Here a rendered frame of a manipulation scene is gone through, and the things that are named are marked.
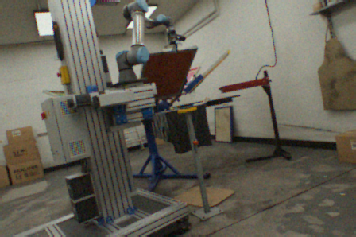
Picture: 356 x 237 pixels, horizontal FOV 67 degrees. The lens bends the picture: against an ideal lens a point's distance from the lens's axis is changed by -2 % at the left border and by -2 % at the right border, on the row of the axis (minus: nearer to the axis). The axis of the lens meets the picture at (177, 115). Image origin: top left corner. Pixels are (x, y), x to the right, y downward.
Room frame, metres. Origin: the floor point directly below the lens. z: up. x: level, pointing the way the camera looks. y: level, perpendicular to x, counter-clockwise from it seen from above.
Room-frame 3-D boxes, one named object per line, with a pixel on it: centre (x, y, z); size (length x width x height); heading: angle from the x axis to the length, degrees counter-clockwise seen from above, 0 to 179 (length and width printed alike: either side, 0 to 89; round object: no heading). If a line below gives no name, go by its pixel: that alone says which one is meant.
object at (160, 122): (2.83, 0.17, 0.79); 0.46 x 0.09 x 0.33; 24
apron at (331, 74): (3.23, -1.98, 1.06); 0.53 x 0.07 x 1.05; 24
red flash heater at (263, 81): (3.76, -0.97, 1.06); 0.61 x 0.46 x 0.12; 84
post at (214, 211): (2.39, -0.09, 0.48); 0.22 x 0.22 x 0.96; 24
